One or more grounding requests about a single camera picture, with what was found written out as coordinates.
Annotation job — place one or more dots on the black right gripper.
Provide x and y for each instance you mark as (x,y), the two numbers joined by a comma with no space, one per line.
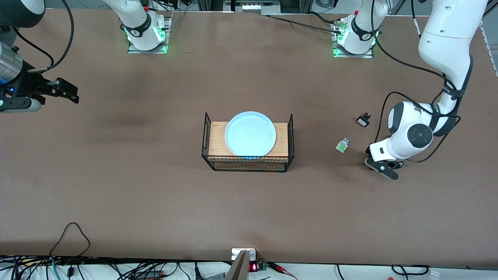
(28,86)

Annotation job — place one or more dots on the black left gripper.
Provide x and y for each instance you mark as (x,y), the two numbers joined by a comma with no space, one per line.
(367,150)

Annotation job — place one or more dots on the light blue round plate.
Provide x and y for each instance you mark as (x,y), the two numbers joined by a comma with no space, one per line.
(251,134)

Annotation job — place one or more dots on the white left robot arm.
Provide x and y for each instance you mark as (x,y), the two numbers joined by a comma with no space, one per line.
(447,46)

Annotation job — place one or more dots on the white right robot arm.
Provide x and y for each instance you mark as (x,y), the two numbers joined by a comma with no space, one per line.
(140,23)

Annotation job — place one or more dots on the green white contact block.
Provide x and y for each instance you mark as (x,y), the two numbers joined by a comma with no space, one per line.
(342,146)

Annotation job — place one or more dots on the red clip lead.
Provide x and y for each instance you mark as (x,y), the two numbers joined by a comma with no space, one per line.
(280,268)

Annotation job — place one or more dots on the wooden board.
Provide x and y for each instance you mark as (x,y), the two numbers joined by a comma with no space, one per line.
(216,140)

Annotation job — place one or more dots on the red digit display module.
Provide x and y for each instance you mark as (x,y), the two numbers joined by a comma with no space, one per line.
(253,267)

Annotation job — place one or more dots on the black inline plug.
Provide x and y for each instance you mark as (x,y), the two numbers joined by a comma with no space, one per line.
(70,271)

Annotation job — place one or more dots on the black power adapter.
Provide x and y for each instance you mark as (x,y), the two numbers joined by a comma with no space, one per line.
(149,275)

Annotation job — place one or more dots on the black switch module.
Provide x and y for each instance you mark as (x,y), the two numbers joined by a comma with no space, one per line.
(363,120)

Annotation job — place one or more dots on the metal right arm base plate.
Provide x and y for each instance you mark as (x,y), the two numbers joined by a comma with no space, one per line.
(134,49)

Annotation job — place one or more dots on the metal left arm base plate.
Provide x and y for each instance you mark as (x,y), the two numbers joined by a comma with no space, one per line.
(365,55)

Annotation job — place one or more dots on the silver stand bracket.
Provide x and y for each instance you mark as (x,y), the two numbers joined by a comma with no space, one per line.
(253,254)

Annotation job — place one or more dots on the aluminium profile rail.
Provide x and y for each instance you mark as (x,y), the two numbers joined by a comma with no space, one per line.
(491,54)

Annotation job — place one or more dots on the grey camera stand bar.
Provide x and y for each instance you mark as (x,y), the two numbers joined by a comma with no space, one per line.
(237,268)

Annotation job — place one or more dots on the aluminium frame structure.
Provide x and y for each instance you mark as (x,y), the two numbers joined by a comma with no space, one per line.
(229,4)

